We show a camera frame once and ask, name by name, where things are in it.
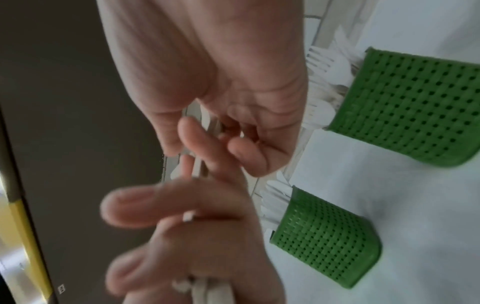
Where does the person's left hand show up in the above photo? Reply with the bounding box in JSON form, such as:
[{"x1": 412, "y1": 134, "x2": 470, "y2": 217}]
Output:
[{"x1": 100, "y1": 117, "x2": 288, "y2": 304}]

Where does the bunch of white plastic knives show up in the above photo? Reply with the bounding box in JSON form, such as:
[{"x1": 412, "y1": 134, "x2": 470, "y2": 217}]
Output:
[{"x1": 258, "y1": 170, "x2": 294, "y2": 242}]

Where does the handful of white plastic cutlery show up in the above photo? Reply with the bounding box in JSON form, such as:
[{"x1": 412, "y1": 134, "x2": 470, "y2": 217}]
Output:
[{"x1": 170, "y1": 103, "x2": 236, "y2": 304}]

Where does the bunch of white plastic forks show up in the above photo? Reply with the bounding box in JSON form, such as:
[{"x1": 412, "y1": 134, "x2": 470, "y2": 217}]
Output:
[{"x1": 303, "y1": 25, "x2": 365, "y2": 129}]

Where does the person's right hand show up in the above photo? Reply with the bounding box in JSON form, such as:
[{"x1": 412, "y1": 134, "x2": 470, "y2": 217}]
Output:
[{"x1": 95, "y1": 0, "x2": 311, "y2": 179}]

